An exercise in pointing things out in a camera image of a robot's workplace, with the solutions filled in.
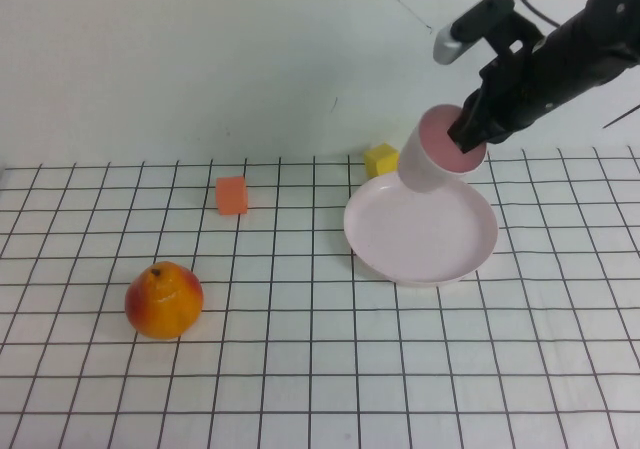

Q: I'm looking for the thin black cable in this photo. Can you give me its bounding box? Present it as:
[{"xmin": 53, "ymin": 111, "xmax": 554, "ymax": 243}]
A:
[{"xmin": 602, "ymin": 107, "xmax": 640, "ymax": 129}]

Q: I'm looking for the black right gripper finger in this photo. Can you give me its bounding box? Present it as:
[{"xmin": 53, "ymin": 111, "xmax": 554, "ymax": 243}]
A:
[
  {"xmin": 446, "ymin": 99, "xmax": 489, "ymax": 156},
  {"xmin": 482, "ymin": 116, "xmax": 516, "ymax": 146}
]

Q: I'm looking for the pale pink round plate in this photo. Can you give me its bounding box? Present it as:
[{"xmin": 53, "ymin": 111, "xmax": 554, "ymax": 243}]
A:
[{"xmin": 342, "ymin": 169, "xmax": 500, "ymax": 288}]

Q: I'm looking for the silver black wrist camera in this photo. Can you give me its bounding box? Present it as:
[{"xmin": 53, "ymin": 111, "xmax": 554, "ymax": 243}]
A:
[{"xmin": 432, "ymin": 0, "xmax": 544, "ymax": 65}]

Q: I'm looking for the white black-grid tablecloth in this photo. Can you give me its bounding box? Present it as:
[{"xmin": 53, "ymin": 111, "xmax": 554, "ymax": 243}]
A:
[{"xmin": 0, "ymin": 146, "xmax": 640, "ymax": 449}]

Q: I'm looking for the orange foam cube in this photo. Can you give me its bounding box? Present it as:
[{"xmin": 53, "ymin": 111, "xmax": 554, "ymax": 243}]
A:
[{"xmin": 215, "ymin": 175, "xmax": 250, "ymax": 217}]

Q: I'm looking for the black camera cable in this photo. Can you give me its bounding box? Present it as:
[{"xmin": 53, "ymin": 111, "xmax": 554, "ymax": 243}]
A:
[{"xmin": 509, "ymin": 0, "xmax": 560, "ymax": 33}]

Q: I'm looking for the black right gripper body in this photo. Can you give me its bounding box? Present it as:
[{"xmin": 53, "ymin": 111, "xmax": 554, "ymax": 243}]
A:
[{"xmin": 462, "ymin": 36, "xmax": 569, "ymax": 145}]

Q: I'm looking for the pale pink plastic cup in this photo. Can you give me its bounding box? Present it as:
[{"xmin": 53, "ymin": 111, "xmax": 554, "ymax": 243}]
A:
[{"xmin": 397, "ymin": 103, "xmax": 487, "ymax": 194}]

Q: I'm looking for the yellow foam cube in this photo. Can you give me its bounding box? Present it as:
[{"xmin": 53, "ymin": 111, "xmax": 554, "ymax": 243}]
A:
[{"xmin": 363, "ymin": 142, "xmax": 401, "ymax": 179}]

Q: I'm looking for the orange red pear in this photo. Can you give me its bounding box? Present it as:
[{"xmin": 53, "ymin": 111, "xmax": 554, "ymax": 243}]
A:
[{"xmin": 124, "ymin": 261, "xmax": 205, "ymax": 341}]

